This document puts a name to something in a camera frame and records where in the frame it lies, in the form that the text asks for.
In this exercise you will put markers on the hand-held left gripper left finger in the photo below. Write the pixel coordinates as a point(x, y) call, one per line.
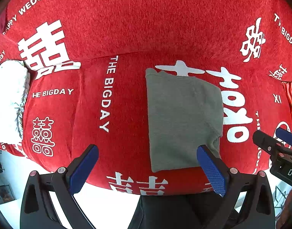
point(85, 168)

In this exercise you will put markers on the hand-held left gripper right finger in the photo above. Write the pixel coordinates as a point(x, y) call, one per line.
point(211, 171)

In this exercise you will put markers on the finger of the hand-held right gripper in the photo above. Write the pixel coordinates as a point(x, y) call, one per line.
point(263, 138)
point(286, 136)

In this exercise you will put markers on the grey knit sweater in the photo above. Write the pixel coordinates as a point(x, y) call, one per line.
point(179, 114)

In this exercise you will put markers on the person's black trousers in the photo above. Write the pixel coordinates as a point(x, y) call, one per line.
point(174, 212)

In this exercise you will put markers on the dark framed picture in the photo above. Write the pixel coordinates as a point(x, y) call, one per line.
point(2, 193)

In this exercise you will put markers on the white fluffy cloth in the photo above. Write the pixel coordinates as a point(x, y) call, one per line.
point(7, 95)

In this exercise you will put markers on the red printed blanket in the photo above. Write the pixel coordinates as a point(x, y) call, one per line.
point(136, 28)

